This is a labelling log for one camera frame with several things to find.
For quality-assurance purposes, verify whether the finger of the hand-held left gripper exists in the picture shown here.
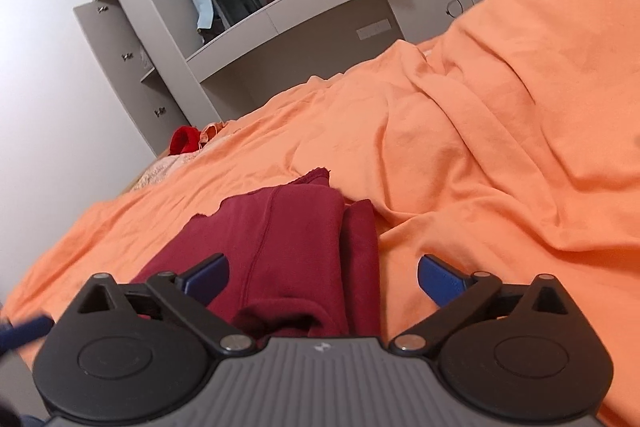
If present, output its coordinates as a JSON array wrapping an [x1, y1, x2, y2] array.
[[0, 315, 54, 355]]

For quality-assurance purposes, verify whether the small orange cloth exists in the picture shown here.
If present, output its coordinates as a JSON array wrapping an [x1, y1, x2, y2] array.
[[198, 121, 232, 146]]

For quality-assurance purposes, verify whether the red cloth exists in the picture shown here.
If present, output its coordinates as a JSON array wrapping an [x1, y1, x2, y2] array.
[[168, 125, 202, 156]]

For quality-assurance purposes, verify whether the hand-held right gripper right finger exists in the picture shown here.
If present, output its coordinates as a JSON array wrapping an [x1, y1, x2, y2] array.
[[390, 254, 573, 356]]

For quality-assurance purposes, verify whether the grey wardrobe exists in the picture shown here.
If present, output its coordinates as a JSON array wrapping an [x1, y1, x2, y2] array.
[[72, 0, 227, 158]]

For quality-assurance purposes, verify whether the white wall socket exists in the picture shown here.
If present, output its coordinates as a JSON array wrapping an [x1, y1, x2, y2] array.
[[357, 19, 390, 40]]

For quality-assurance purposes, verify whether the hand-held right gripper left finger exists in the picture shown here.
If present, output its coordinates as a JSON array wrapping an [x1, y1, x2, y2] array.
[[72, 253, 256, 356]]

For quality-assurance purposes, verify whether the beige patterned bed sheet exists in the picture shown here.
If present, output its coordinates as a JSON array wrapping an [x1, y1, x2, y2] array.
[[129, 151, 202, 194]]

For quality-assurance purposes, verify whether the maroon long-sleeve sweater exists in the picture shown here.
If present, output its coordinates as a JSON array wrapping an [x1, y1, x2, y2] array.
[[130, 168, 381, 342]]

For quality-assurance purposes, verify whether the orange blanket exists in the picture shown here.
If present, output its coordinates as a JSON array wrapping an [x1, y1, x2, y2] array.
[[0, 0, 640, 427]]

